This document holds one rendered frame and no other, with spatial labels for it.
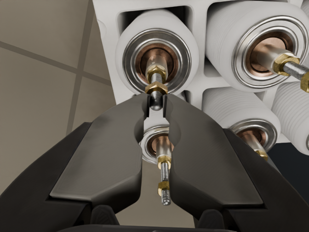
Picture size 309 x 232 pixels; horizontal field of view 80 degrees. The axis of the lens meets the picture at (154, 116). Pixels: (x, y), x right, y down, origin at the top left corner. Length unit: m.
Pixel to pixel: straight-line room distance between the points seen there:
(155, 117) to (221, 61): 0.11
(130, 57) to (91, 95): 0.34
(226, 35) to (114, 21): 0.14
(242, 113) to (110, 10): 0.22
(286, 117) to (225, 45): 0.17
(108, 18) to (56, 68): 0.29
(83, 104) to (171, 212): 0.60
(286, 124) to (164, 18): 0.24
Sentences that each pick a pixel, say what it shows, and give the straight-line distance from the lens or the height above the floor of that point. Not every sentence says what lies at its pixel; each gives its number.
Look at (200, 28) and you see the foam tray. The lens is 0.28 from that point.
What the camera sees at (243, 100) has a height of 0.22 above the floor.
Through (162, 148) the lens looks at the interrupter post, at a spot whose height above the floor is 0.27.
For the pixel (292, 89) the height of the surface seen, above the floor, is 0.18.
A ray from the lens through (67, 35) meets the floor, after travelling 0.50.
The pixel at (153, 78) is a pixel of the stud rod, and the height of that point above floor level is 0.30.
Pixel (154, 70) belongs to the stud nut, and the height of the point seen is 0.29.
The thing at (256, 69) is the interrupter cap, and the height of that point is 0.25.
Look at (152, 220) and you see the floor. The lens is 0.97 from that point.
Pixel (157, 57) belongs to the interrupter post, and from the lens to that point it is 0.20.
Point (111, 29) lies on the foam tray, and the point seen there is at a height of 0.18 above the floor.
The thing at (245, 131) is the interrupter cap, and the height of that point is 0.25.
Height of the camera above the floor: 0.45
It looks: 57 degrees down
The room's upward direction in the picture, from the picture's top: 179 degrees counter-clockwise
